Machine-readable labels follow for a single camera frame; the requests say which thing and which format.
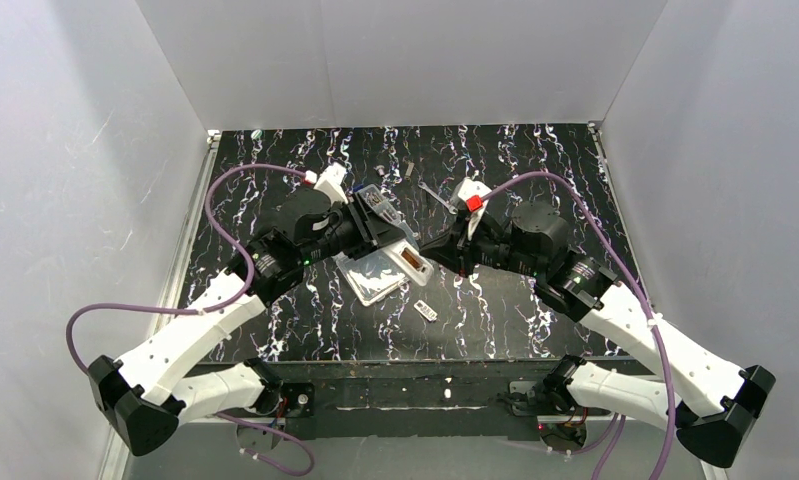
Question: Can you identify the white remote control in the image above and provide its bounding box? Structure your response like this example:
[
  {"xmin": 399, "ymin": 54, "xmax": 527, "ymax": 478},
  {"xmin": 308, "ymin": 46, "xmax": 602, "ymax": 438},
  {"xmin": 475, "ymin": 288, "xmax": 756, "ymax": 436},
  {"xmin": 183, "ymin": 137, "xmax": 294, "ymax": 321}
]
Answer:
[{"xmin": 384, "ymin": 239, "xmax": 434, "ymax": 287}]

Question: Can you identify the white remote battery cover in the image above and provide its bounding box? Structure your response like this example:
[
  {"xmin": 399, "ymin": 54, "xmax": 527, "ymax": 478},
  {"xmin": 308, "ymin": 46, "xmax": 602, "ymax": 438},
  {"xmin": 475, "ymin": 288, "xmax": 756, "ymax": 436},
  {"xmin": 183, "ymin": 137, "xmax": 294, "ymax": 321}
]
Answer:
[{"xmin": 413, "ymin": 300, "xmax": 438, "ymax": 322}]

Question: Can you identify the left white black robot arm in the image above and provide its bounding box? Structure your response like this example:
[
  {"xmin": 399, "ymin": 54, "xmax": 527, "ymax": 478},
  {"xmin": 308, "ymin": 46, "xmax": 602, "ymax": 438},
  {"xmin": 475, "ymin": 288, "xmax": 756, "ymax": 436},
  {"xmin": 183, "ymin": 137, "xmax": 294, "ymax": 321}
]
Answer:
[{"xmin": 87, "ymin": 189, "xmax": 432, "ymax": 456}]

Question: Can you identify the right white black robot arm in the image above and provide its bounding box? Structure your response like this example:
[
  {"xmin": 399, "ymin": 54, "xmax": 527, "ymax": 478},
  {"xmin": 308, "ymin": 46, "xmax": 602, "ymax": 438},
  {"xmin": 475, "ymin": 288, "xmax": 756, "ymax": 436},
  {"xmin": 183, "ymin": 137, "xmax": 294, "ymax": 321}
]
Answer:
[{"xmin": 421, "ymin": 202, "xmax": 775, "ymax": 468}]

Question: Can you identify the silver open-end wrench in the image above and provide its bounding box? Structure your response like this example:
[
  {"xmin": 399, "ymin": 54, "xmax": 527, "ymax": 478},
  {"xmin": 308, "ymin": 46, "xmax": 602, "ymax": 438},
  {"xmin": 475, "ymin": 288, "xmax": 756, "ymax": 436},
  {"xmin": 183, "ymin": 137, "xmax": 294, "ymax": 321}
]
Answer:
[{"xmin": 417, "ymin": 181, "xmax": 457, "ymax": 215}]

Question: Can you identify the clear plastic screw box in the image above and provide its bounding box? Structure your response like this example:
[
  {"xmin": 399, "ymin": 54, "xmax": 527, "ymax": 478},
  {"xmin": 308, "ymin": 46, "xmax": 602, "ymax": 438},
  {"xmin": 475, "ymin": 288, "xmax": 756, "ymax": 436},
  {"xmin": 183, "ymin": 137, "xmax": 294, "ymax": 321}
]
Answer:
[{"xmin": 333, "ymin": 184, "xmax": 417, "ymax": 306}]

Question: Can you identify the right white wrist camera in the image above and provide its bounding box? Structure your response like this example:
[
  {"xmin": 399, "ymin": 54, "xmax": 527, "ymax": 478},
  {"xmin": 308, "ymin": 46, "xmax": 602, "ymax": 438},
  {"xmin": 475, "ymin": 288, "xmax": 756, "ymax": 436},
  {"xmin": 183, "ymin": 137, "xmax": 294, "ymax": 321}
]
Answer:
[{"xmin": 450, "ymin": 177, "xmax": 492, "ymax": 240}]

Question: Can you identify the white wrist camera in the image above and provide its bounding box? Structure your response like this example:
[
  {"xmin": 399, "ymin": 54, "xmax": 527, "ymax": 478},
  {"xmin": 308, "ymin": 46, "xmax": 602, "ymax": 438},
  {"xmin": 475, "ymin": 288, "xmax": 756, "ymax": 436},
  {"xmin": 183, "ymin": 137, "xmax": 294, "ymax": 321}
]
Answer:
[
  {"xmin": 304, "ymin": 163, "xmax": 348, "ymax": 204},
  {"xmin": 450, "ymin": 177, "xmax": 492, "ymax": 240}
]

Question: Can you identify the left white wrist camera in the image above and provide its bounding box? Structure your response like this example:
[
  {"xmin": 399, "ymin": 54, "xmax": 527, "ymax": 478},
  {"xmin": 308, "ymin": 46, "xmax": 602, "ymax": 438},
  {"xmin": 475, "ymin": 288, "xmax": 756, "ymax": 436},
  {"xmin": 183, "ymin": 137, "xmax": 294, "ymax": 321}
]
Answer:
[{"xmin": 304, "ymin": 163, "xmax": 348, "ymax": 204}]

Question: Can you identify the black front mounting rail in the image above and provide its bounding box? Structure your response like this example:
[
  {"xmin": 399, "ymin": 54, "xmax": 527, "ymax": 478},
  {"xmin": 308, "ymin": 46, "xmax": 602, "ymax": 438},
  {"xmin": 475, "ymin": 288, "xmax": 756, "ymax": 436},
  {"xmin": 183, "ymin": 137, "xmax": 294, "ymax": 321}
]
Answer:
[{"xmin": 216, "ymin": 358, "xmax": 612, "ymax": 442}]

